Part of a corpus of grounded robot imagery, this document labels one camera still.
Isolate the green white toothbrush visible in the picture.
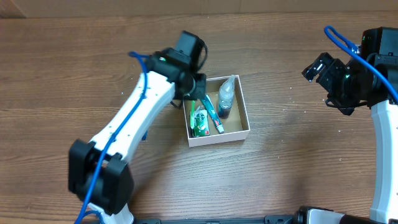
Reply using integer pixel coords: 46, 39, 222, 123
190, 100, 195, 131

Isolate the clear bottle with dark liquid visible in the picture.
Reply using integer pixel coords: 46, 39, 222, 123
218, 75, 235, 119

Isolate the green Dettol soap bar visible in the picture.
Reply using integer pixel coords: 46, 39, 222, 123
192, 106, 210, 138

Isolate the Colgate toothpaste tube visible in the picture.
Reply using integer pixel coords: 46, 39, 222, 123
201, 95, 224, 134

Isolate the blue disposable razor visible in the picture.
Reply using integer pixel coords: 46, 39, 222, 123
141, 131, 148, 141

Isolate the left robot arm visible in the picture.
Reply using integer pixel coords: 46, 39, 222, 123
68, 45, 207, 223

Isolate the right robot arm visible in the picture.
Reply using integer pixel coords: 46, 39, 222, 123
294, 52, 397, 223

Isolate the white cardboard box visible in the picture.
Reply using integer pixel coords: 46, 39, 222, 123
183, 75, 251, 147

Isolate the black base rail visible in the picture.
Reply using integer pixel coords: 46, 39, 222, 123
134, 215, 294, 224

